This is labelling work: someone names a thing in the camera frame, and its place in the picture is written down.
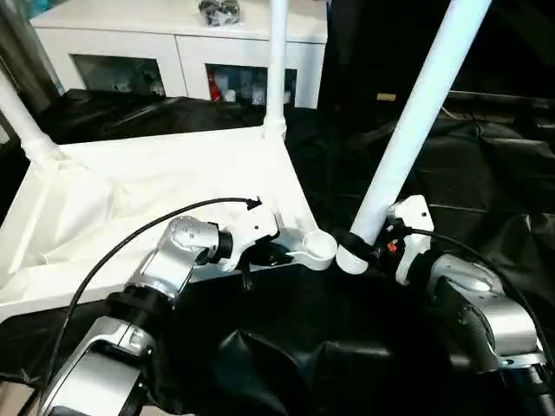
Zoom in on white plastic table leg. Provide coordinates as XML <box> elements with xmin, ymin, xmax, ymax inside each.
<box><xmin>336</xmin><ymin>0</ymin><xmax>493</xmax><ymax>276</ymax></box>
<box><xmin>0</xmin><ymin>68</ymin><xmax>60</xmax><ymax>161</ymax></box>
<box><xmin>261</xmin><ymin>0</ymin><xmax>291</xmax><ymax>140</ymax></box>

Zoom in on white plastic table top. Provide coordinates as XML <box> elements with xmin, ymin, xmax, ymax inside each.
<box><xmin>0</xmin><ymin>123</ymin><xmax>339</xmax><ymax>324</ymax></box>

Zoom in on black work mat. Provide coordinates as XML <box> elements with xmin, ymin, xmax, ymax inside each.
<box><xmin>0</xmin><ymin>86</ymin><xmax>555</xmax><ymax>416</ymax></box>

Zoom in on black backdrop cloth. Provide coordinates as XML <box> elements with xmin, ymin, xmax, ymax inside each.
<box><xmin>318</xmin><ymin>0</ymin><xmax>555</xmax><ymax>116</ymax></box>

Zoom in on grey crumpled bag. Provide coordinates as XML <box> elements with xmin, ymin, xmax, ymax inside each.
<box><xmin>197</xmin><ymin>0</ymin><xmax>242</xmax><ymax>28</ymax></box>

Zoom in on white glass-door sideboard cabinet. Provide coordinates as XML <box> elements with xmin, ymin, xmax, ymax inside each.
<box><xmin>29</xmin><ymin>0</ymin><xmax>329</xmax><ymax>109</ymax></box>

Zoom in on grey metal rack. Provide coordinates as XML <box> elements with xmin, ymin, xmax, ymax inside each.
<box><xmin>0</xmin><ymin>0</ymin><xmax>66</xmax><ymax>135</ymax></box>

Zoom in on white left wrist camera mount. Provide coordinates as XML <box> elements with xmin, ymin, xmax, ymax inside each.
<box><xmin>216</xmin><ymin>197</ymin><xmax>281</xmax><ymax>274</ymax></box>

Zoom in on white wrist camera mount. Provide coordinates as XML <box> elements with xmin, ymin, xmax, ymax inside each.
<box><xmin>216</xmin><ymin>197</ymin><xmax>281</xmax><ymax>274</ymax></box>
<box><xmin>387</xmin><ymin>194</ymin><xmax>435</xmax><ymax>287</ymax></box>

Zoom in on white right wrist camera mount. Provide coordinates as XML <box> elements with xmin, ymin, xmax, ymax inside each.
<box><xmin>387</xmin><ymin>194</ymin><xmax>435</xmax><ymax>287</ymax></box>

